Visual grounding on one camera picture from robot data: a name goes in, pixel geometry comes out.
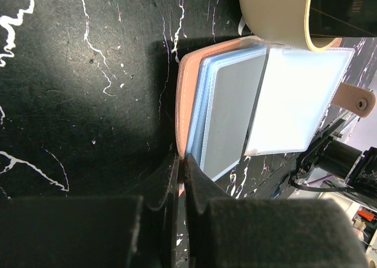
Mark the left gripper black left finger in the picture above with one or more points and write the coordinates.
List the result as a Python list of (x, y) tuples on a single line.
[(137, 229)]

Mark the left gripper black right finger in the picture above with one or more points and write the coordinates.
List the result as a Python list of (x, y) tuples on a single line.
[(227, 232)]

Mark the pink leather card holder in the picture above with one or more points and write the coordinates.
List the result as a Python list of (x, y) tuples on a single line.
[(296, 88)]

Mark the grey credit card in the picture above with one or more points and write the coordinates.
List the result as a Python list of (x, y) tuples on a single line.
[(230, 108)]

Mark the beige wooden tray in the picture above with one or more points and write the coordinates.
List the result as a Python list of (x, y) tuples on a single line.
[(284, 22)]

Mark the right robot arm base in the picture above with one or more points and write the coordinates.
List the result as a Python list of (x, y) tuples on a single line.
[(355, 167)]

